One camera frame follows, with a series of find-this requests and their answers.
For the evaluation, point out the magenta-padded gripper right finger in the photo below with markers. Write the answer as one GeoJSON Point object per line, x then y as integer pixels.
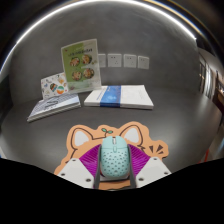
{"type": "Point", "coordinates": [151, 170]}

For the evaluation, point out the white book with blue band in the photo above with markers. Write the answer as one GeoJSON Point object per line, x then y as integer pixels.
{"type": "Point", "coordinates": [133, 96]}

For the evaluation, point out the dark-framed glass partition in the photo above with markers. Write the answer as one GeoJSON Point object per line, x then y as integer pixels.
{"type": "Point", "coordinates": [208, 80]}

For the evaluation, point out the mint green perforated computer mouse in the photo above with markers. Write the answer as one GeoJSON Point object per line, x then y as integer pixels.
{"type": "Point", "coordinates": [115, 158]}

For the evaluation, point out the small white sticker card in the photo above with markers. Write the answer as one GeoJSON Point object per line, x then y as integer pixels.
{"type": "Point", "coordinates": [53, 86]}

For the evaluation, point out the grey patterned booklet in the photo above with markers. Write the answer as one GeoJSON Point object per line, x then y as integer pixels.
{"type": "Point", "coordinates": [53, 106]}

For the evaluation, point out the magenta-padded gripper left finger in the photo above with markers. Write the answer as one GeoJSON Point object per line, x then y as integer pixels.
{"type": "Point", "coordinates": [78, 170]}

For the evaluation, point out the white wall socket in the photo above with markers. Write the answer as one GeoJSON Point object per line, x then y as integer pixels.
{"type": "Point", "coordinates": [143, 62]}
{"type": "Point", "coordinates": [114, 60]}
{"type": "Point", "coordinates": [130, 61]}
{"type": "Point", "coordinates": [102, 60]}

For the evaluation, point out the orange corgi-shaped mouse pad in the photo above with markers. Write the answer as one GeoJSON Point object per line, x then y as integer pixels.
{"type": "Point", "coordinates": [91, 136]}

